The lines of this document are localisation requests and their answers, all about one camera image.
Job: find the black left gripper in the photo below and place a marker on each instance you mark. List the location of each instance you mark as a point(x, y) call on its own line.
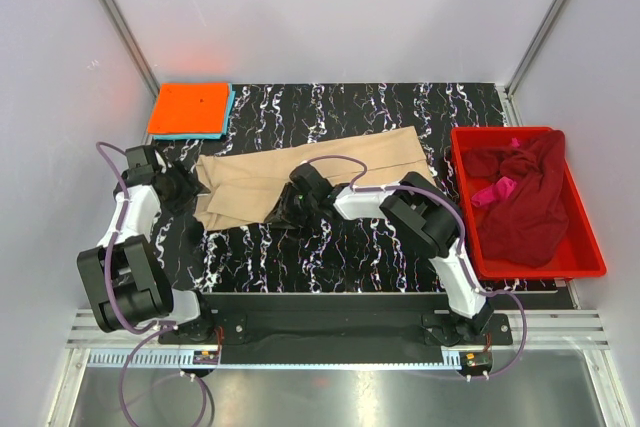
point(181, 187)

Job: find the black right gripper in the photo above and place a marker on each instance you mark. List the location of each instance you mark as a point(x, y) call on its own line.
point(286, 207)

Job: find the beige t-shirt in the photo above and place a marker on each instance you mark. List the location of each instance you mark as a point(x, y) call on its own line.
point(243, 189)

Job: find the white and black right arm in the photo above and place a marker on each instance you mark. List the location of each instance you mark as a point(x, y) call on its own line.
point(424, 219)

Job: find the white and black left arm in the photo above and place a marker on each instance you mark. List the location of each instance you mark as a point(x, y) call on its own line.
point(125, 283)

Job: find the folded orange t-shirt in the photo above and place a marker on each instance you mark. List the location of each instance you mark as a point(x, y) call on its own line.
point(189, 108)

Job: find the black marble-pattern mat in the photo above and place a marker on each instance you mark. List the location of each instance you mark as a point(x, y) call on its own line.
point(361, 256)

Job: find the folded teal t-shirt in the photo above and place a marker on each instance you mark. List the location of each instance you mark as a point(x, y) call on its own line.
point(225, 117)

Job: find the left controller board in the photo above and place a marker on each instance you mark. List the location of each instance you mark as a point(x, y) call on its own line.
point(206, 357)

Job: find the controller board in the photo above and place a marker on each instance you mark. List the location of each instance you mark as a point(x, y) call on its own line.
point(206, 357)
point(478, 360)

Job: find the pink garment in bin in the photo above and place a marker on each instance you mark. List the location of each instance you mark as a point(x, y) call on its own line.
point(492, 192)

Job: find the right controller board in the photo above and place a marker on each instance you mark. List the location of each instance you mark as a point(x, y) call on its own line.
point(478, 360)

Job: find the dark red t-shirt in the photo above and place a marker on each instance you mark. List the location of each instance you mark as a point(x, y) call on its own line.
point(526, 225)

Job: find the red plastic bin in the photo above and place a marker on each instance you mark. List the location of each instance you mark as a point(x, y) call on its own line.
point(577, 255)

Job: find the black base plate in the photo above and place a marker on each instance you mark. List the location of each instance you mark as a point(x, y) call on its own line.
point(245, 317)

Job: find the left aluminium corner post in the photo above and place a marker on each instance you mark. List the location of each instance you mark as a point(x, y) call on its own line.
point(131, 45)

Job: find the aluminium corner post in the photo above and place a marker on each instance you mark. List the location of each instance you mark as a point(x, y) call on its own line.
point(543, 31)
point(131, 45)

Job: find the right aluminium corner post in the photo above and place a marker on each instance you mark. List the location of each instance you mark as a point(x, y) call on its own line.
point(543, 31)

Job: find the aluminium frame rail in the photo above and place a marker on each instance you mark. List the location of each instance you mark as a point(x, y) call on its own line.
point(534, 330)

